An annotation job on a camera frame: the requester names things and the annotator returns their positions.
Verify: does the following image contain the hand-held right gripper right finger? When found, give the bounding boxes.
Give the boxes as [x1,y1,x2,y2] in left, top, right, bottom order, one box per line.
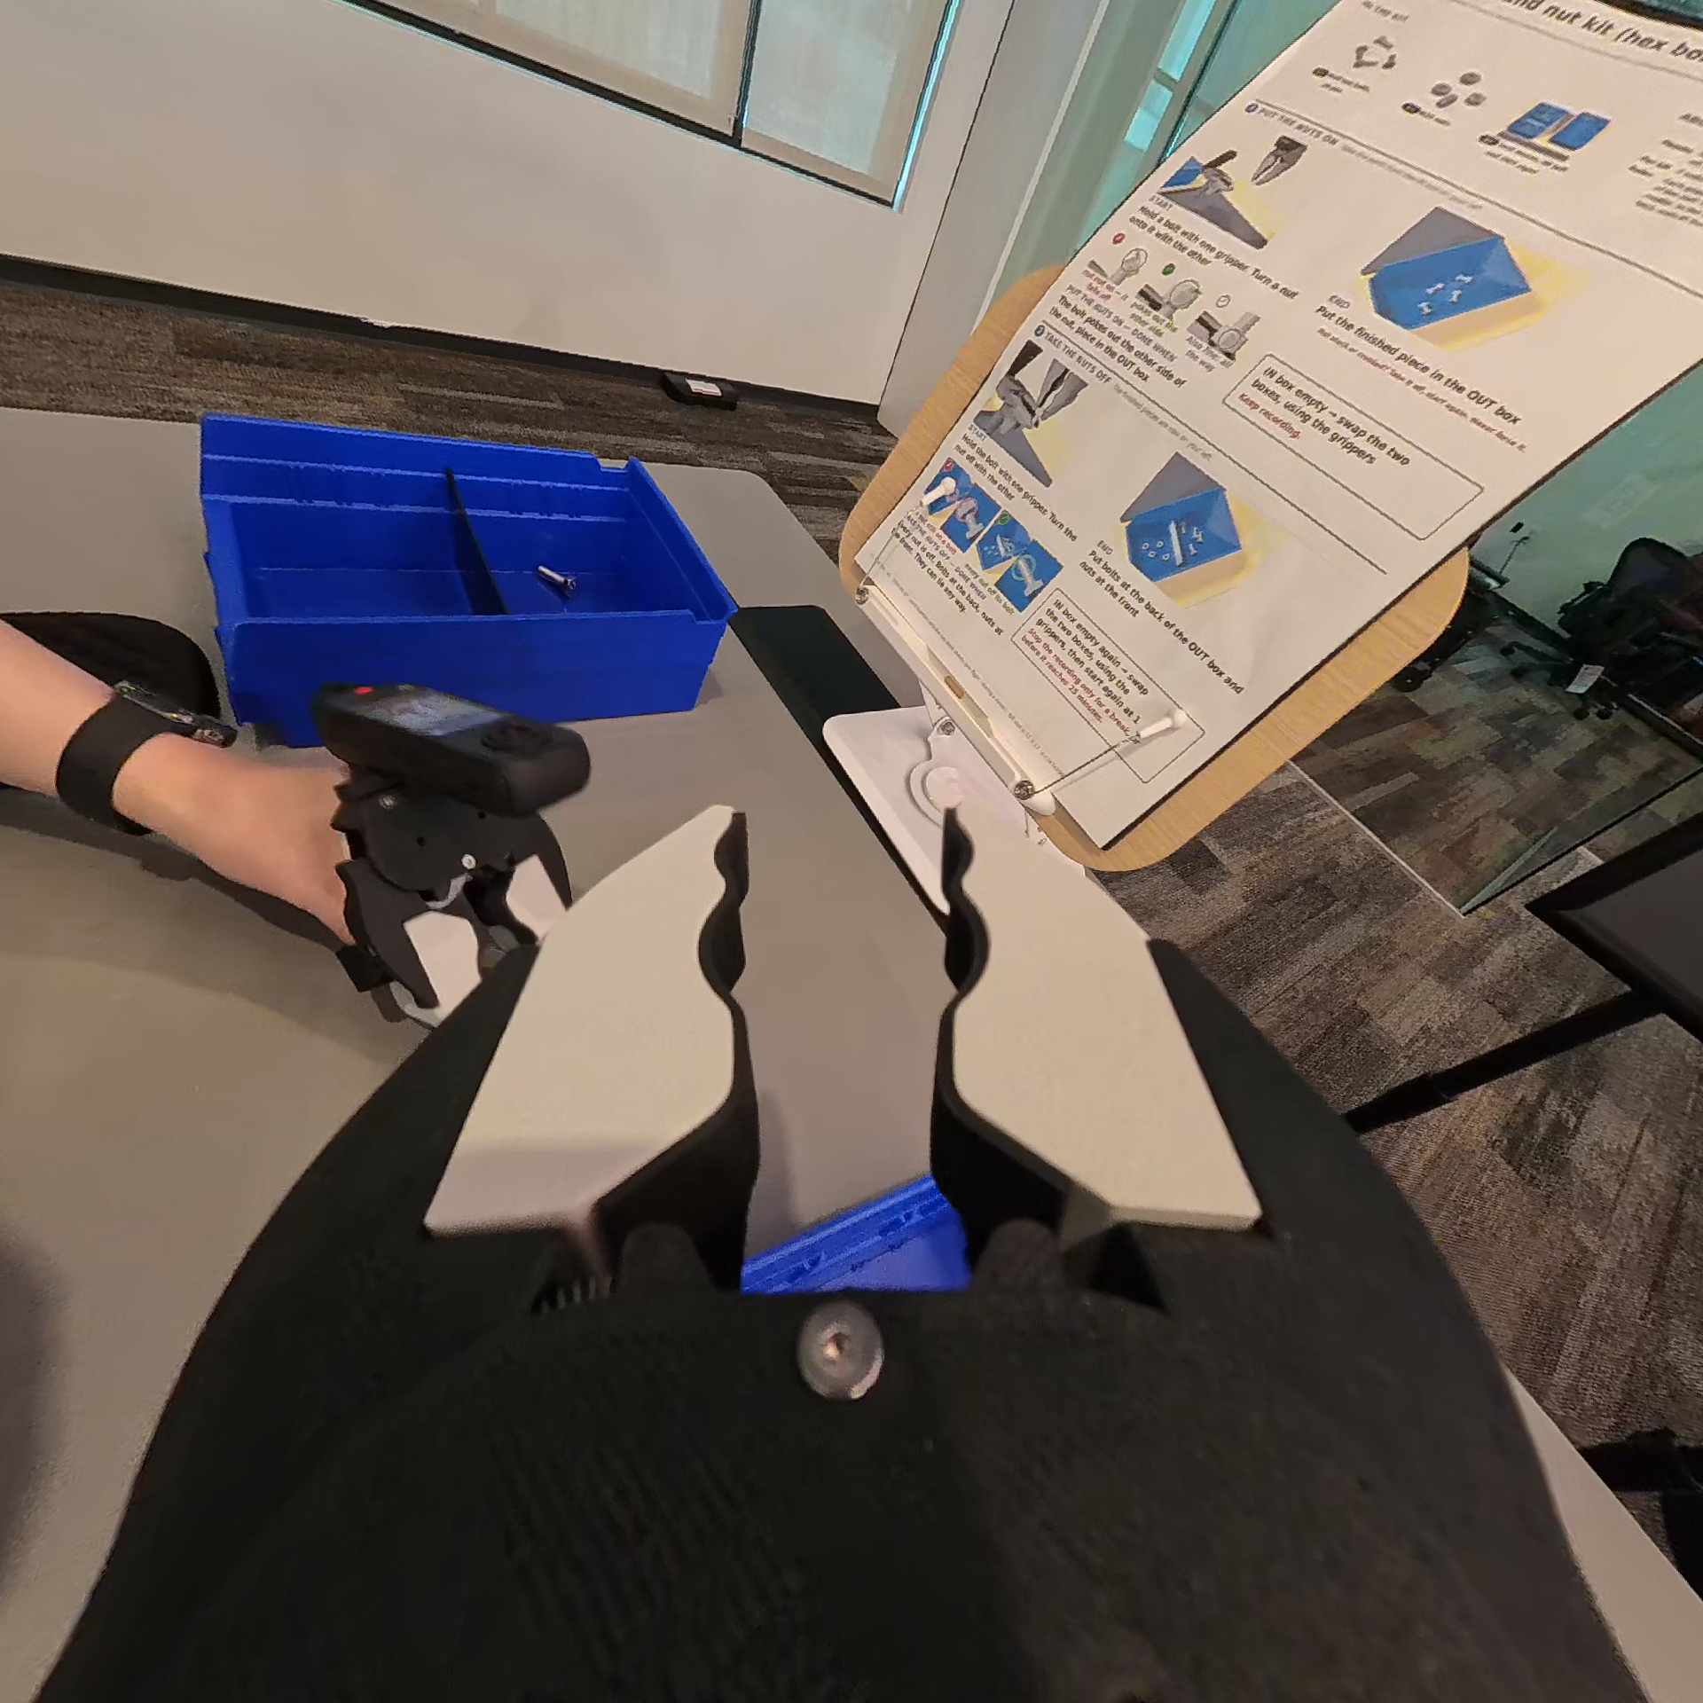
[932,809,1267,1287]

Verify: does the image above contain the blue plastic bin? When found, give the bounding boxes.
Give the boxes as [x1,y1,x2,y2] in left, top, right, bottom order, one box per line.
[740,1172,974,1295]
[201,411,737,752]

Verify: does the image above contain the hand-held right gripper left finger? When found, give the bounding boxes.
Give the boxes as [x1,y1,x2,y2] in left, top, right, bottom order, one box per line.
[424,804,759,1242]

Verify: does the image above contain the black office chair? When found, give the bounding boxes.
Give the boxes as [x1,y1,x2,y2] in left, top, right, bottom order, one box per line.
[1549,537,1703,728]

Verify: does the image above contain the black bin divider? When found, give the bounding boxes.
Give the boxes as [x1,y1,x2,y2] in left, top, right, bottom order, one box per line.
[444,469,508,618]

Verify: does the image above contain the large window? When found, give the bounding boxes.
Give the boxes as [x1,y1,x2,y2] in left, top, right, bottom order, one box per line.
[346,0,958,203]

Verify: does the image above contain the printed paper sheet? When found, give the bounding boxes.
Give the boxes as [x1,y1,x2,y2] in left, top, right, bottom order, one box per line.
[851,0,1703,853]

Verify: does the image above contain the black wrist band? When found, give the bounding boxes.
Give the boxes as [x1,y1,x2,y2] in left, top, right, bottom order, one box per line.
[56,682,239,841]

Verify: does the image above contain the person's left hand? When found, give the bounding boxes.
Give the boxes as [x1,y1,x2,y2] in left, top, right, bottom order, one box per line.
[133,740,362,940]

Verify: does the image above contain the black framed display stand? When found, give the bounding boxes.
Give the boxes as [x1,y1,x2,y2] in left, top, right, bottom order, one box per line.
[1345,818,1703,1132]

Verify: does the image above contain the wooden document stand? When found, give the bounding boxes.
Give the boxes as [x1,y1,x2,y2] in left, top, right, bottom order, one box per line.
[822,0,1703,922]

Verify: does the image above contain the black desk mat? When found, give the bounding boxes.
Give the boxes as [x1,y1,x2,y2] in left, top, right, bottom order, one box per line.
[731,605,938,912]

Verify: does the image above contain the narrow side window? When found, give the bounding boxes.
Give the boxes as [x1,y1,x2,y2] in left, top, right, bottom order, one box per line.
[1148,0,1338,162]

